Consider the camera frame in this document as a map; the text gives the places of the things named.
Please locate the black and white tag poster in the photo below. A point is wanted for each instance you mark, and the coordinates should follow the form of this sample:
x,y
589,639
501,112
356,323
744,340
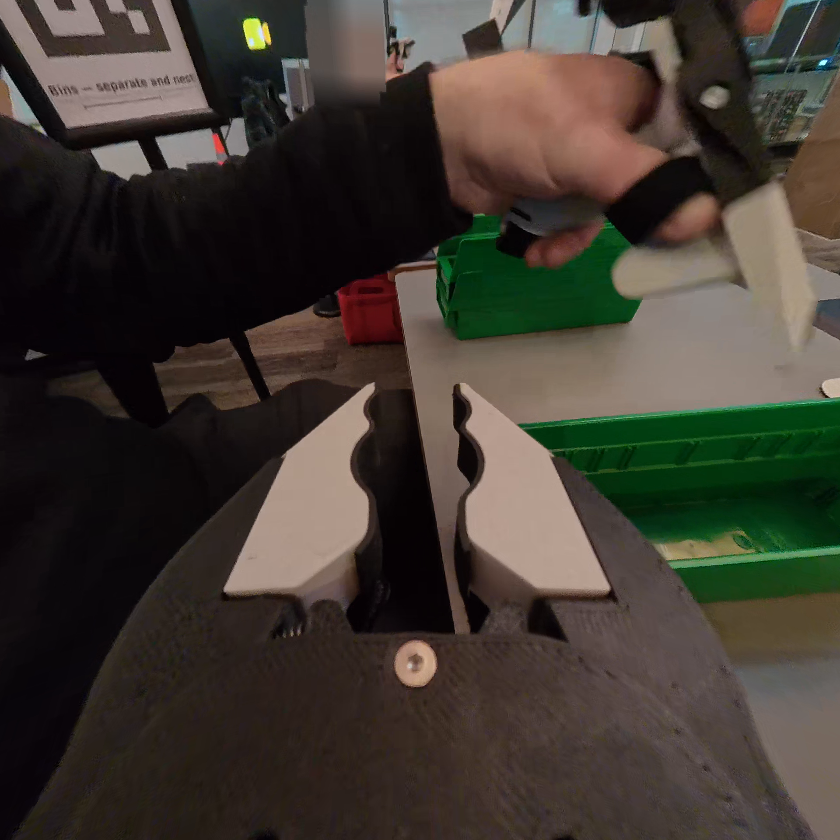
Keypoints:
x,y
131,79

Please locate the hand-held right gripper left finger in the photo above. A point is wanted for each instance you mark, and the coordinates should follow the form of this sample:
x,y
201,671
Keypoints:
x,y
308,525

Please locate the person's left hand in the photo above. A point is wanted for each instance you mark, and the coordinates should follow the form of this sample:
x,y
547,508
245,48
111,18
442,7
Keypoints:
x,y
538,131

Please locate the red plastic crate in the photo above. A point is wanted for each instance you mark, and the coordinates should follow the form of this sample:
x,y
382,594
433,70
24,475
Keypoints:
x,y
371,315

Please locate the yellow lit sign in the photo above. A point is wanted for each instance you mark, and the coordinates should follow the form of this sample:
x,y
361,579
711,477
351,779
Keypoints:
x,y
256,33

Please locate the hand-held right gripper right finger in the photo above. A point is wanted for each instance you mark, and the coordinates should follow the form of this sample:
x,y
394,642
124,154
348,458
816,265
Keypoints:
x,y
531,525

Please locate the person's left forearm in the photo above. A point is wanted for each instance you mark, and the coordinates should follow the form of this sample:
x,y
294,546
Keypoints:
x,y
262,216

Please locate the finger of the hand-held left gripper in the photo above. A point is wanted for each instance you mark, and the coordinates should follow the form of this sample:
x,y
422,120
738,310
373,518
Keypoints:
x,y
676,269
774,262

